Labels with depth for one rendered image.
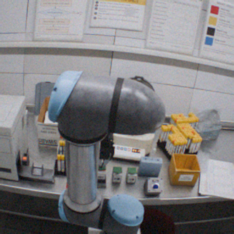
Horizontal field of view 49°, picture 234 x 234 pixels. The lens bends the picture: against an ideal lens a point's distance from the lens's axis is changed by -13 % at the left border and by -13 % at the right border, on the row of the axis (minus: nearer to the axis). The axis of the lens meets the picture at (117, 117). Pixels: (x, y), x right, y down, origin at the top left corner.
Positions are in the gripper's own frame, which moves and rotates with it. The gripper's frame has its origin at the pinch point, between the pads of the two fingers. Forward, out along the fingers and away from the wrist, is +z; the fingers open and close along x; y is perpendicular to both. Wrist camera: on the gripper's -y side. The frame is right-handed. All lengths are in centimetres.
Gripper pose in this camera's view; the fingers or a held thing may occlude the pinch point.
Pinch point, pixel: (102, 166)
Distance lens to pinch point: 123.2
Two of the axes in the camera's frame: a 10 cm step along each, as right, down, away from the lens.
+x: -9.9, -0.8, -1.1
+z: -1.2, 8.6, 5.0
